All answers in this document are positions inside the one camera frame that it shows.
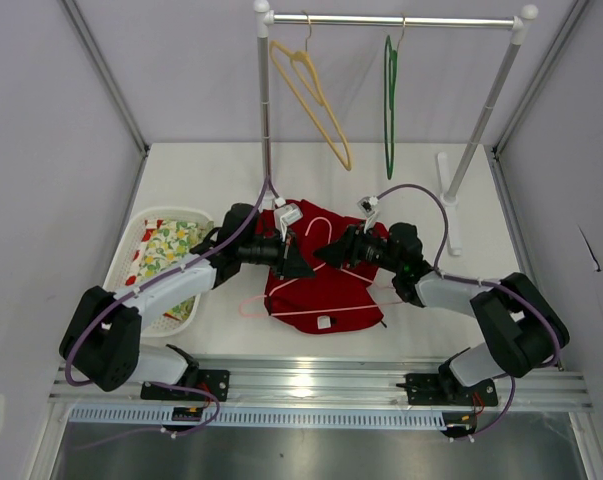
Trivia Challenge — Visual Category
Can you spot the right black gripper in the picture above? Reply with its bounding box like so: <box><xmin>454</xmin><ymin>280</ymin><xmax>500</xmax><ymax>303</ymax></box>
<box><xmin>313</xmin><ymin>219</ymin><xmax>402</xmax><ymax>274</ymax></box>

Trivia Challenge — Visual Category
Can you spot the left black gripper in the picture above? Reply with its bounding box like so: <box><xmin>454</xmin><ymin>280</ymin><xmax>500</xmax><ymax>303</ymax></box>
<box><xmin>238</xmin><ymin>228</ymin><xmax>315</xmax><ymax>280</ymax></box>

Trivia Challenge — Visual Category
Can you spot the pink clothes hanger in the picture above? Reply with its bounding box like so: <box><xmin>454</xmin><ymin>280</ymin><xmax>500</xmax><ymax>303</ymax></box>
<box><xmin>238</xmin><ymin>216</ymin><xmax>403</xmax><ymax>320</ymax></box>

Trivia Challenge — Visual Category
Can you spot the red skirt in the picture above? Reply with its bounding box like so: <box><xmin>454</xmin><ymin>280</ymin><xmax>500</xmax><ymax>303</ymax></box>
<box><xmin>258</xmin><ymin>198</ymin><xmax>389</xmax><ymax>336</ymax></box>

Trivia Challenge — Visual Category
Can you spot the green clothes hanger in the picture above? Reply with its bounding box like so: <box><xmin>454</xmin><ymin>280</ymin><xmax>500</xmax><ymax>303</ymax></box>
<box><xmin>383</xmin><ymin>33</ymin><xmax>404</xmax><ymax>180</ymax></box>

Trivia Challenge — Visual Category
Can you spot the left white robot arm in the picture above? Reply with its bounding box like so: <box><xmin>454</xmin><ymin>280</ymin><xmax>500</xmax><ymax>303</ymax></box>
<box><xmin>59</xmin><ymin>203</ymin><xmax>315</xmax><ymax>400</ymax></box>

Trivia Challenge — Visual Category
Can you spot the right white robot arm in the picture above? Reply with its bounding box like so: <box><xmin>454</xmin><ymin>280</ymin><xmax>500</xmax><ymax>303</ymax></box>
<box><xmin>314</xmin><ymin>223</ymin><xmax>570</xmax><ymax>404</ymax></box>

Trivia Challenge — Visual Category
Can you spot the yellow clothes hanger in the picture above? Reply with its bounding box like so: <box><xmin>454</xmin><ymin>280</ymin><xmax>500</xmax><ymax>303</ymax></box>
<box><xmin>268</xmin><ymin>11</ymin><xmax>353</xmax><ymax>172</ymax></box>

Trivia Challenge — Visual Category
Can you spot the lemon print cloth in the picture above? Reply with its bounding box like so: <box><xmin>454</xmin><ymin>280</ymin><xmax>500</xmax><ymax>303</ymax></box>
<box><xmin>121</xmin><ymin>218</ymin><xmax>216</xmax><ymax>321</ymax></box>

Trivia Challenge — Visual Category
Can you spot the white plastic laundry basket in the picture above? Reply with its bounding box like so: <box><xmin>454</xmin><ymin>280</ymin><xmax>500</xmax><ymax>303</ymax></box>
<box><xmin>103</xmin><ymin>205</ymin><xmax>221</xmax><ymax>338</ymax></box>

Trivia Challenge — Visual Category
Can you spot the white clothes rack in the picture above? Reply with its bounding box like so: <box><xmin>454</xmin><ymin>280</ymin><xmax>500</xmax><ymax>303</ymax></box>
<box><xmin>253</xmin><ymin>1</ymin><xmax>538</xmax><ymax>257</ymax></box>

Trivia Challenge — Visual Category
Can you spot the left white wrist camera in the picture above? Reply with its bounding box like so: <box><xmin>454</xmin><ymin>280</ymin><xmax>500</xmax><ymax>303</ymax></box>
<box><xmin>273</xmin><ymin>197</ymin><xmax>303</xmax><ymax>240</ymax></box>

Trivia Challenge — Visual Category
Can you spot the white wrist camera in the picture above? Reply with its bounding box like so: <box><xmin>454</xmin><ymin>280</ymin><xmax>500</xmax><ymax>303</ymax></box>
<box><xmin>357</xmin><ymin>196</ymin><xmax>380</xmax><ymax>233</ymax></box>
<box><xmin>273</xmin><ymin>197</ymin><xmax>303</xmax><ymax>240</ymax></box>

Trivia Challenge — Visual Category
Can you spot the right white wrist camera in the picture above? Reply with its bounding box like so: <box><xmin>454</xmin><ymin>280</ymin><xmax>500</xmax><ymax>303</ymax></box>
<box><xmin>357</xmin><ymin>196</ymin><xmax>380</xmax><ymax>233</ymax></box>

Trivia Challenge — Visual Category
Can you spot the aluminium mounting rail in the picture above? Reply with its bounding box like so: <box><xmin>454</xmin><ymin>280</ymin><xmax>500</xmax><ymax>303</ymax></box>
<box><xmin>48</xmin><ymin>355</ymin><xmax>592</xmax><ymax>413</ymax></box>

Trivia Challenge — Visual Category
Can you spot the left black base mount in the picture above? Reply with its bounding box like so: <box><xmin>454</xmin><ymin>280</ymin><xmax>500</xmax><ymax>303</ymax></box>
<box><xmin>140</xmin><ymin>368</ymin><xmax>230</xmax><ymax>402</ymax></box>

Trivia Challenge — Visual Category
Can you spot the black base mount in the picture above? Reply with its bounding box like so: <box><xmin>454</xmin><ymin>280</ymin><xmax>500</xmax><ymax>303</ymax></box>
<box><xmin>140</xmin><ymin>368</ymin><xmax>230</xmax><ymax>402</ymax></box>
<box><xmin>395</xmin><ymin>373</ymin><xmax>499</xmax><ymax>407</ymax></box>

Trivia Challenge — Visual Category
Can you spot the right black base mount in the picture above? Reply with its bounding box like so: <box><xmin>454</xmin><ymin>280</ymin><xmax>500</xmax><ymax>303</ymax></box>
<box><xmin>395</xmin><ymin>373</ymin><xmax>499</xmax><ymax>407</ymax></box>

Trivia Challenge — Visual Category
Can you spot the white slotted cable duct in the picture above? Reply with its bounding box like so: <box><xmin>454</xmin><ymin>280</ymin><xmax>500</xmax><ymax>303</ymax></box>
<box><xmin>69</xmin><ymin>404</ymin><xmax>446</xmax><ymax>431</ymax></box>

